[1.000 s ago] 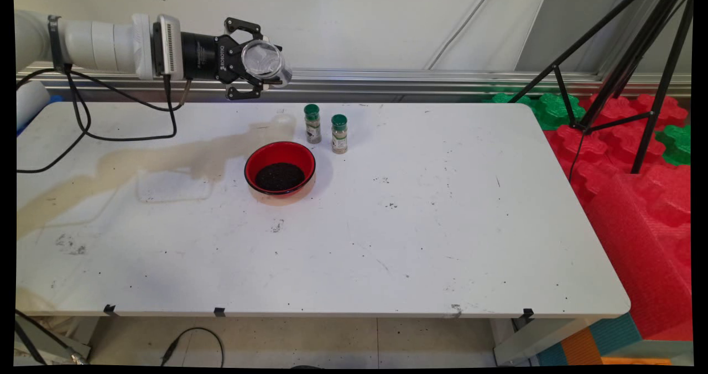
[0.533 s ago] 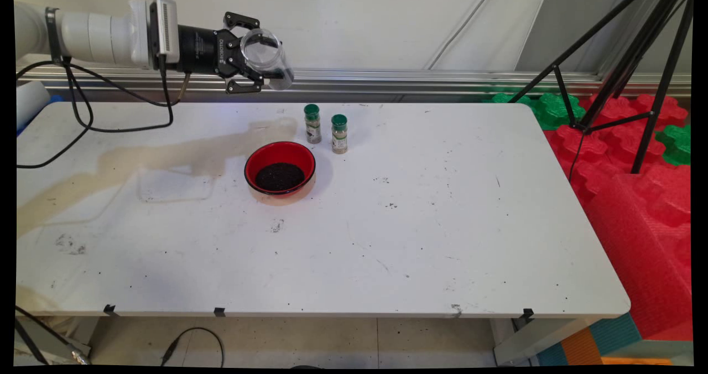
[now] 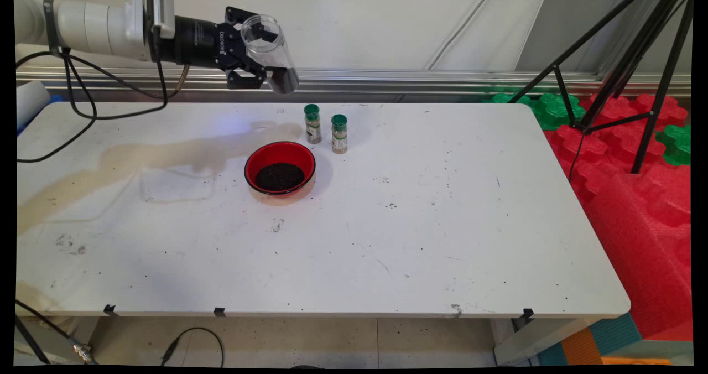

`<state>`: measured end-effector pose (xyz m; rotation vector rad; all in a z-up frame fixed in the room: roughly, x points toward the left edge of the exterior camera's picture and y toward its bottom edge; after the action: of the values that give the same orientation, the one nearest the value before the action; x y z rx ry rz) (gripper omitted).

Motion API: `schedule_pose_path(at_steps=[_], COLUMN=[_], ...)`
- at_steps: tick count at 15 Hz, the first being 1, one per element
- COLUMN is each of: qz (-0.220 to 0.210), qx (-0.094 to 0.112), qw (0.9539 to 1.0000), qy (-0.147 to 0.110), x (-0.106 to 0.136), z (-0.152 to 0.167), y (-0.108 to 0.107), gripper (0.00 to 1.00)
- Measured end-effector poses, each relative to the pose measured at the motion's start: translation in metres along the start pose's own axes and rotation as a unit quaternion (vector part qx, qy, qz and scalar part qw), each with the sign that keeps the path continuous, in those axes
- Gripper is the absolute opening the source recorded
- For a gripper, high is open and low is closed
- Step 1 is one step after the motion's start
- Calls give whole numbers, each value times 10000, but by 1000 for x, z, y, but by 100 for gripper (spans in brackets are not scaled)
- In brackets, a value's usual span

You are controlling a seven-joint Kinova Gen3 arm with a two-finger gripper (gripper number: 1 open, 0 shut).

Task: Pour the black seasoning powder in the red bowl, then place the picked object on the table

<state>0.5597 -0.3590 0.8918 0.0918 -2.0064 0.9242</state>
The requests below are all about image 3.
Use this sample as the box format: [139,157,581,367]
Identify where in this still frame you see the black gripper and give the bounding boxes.
[174,7,268,91]

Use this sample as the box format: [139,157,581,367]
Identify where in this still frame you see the clear plastic jar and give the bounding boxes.
[241,14,300,95]

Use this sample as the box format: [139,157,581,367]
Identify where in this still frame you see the green-capped spice bottle dark label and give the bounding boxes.
[304,104,322,144]

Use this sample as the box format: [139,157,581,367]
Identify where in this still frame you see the red bowl black rim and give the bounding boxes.
[244,141,317,196]

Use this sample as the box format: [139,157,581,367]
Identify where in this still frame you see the green-capped spice bottle tan contents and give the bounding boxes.
[331,114,349,154]

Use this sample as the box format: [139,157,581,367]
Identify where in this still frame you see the black seed pile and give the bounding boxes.
[254,162,305,193]

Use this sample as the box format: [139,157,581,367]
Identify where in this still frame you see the green foam puzzle piece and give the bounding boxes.
[482,92,586,132]
[655,124,692,167]

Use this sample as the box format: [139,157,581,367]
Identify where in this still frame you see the grey table leg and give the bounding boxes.
[15,318,92,365]
[494,316,595,366]

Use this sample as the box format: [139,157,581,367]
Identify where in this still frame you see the red foam puzzle mat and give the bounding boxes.
[545,93,692,209]

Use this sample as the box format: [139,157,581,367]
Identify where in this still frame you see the black tripod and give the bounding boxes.
[509,0,695,184]

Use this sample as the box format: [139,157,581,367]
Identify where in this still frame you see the red foam block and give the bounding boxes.
[584,172,693,341]

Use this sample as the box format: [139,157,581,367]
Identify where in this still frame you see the teal and orange foam mat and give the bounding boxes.
[537,312,693,366]

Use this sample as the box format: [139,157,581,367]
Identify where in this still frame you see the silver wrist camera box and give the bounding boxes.
[143,0,176,32]

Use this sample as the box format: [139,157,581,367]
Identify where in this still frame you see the aluminium wall rail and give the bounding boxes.
[17,66,692,105]

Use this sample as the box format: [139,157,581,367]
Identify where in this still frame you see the black arm strap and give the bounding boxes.
[43,0,71,59]

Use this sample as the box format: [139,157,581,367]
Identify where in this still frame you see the black floor cable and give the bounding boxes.
[160,327,225,368]

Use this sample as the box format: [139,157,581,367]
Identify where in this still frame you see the thin black tripod cable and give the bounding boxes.
[568,131,588,184]

